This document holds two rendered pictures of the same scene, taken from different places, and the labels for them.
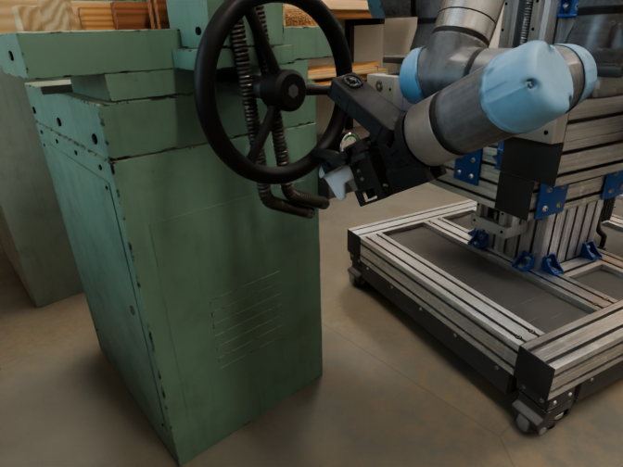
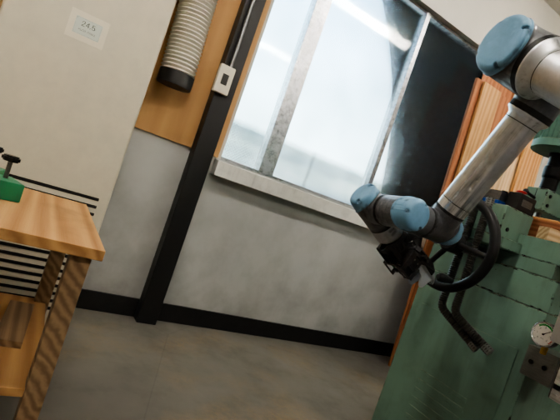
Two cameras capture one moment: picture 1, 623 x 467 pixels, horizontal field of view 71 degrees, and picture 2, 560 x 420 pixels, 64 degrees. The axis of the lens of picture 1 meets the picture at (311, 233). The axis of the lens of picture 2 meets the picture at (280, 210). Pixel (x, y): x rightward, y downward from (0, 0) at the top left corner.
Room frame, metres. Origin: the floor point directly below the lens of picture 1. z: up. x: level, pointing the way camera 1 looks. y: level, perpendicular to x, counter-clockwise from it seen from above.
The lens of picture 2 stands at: (0.43, -1.33, 0.76)
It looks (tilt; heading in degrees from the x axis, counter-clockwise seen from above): 1 degrees down; 101
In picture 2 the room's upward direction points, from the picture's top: 19 degrees clockwise
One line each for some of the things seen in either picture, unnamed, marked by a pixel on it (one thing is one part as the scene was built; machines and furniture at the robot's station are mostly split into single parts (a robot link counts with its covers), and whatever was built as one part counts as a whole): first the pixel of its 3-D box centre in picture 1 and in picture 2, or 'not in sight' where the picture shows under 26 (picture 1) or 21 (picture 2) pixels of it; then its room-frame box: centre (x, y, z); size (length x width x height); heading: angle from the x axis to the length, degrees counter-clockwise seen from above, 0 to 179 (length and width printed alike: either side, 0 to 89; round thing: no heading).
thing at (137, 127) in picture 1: (162, 101); (534, 290); (1.04, 0.33, 0.76); 0.57 x 0.45 x 0.09; 40
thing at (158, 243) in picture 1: (187, 256); (493, 400); (1.04, 0.33, 0.35); 0.58 x 0.45 x 0.71; 40
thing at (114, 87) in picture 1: (195, 75); (509, 260); (0.90, 0.22, 0.82); 0.40 x 0.21 x 0.04; 130
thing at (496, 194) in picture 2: not in sight; (504, 198); (0.80, 0.12, 0.99); 0.13 x 0.11 x 0.06; 130
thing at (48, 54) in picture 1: (204, 46); (506, 242); (0.87, 0.18, 0.87); 0.61 x 0.30 x 0.06; 130
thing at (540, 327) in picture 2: (345, 149); (545, 338); (0.95, -0.08, 0.65); 0.06 x 0.04 x 0.08; 130
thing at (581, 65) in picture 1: (529, 83); (406, 214); (0.52, -0.25, 0.83); 0.11 x 0.11 x 0.08; 39
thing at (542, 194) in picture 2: not in sight; (545, 206); (0.97, 0.27, 1.03); 0.14 x 0.07 x 0.09; 40
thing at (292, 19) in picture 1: (300, 18); not in sight; (1.04, 0.01, 0.92); 0.14 x 0.09 x 0.04; 40
